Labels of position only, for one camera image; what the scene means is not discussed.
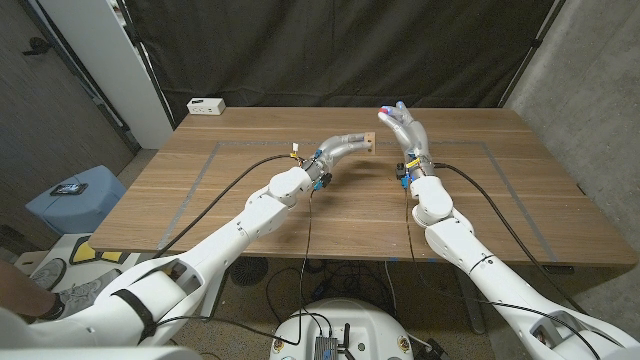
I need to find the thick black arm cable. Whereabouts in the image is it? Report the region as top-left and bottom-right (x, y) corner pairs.
(432, 162), (589, 315)
(149, 153), (304, 260)

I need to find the black backdrop stand pole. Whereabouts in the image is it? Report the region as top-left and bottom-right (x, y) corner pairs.
(497, 0), (569, 109)
(113, 0), (177, 130)

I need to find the white pillar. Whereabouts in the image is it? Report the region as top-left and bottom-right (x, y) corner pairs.
(37, 0), (174, 150)

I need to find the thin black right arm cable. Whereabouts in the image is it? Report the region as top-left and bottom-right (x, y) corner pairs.
(403, 184), (604, 360)

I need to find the blue padded stool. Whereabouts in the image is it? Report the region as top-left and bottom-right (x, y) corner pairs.
(24, 165), (128, 236)

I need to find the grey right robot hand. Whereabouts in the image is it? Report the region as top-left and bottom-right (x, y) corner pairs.
(377, 101), (436, 179)

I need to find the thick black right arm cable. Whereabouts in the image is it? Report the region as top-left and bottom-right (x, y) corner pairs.
(432, 162), (589, 315)

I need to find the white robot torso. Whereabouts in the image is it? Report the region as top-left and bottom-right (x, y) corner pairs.
(268, 298), (415, 360)

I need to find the person's bare leg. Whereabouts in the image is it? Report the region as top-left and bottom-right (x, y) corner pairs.
(0, 259), (59, 321)

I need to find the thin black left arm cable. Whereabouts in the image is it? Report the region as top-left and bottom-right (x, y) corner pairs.
(152, 188), (317, 347)

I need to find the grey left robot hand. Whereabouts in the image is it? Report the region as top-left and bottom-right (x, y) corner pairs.
(305, 132), (372, 182)

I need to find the grey table leg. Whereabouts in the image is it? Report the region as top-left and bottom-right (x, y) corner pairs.
(457, 279), (487, 335)

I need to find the white power outlet box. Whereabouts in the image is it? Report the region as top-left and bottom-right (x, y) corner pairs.
(186, 97), (227, 116)

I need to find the black door handle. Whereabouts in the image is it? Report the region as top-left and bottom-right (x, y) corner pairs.
(21, 37), (54, 57)

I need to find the grey electronics module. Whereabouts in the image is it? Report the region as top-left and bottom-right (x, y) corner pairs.
(313, 335), (340, 360)

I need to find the grey sneaker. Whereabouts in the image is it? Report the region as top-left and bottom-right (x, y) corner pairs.
(49, 268), (124, 321)

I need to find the black backdrop curtain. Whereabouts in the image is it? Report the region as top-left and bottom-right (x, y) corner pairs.
(122, 0), (556, 124)

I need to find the black wall rail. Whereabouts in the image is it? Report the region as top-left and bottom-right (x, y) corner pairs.
(19, 0), (142, 152)

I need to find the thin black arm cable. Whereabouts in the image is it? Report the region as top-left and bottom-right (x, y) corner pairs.
(152, 188), (317, 347)
(403, 184), (604, 360)

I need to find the round black floor fan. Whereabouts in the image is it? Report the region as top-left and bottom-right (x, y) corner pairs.
(230, 256), (270, 287)

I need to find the black floor cable tangle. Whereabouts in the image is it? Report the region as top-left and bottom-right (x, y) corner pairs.
(264, 257), (401, 321)

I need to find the white table leg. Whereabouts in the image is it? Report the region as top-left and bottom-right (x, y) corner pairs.
(199, 269), (229, 322)

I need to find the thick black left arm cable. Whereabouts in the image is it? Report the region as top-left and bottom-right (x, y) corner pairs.
(149, 153), (304, 260)

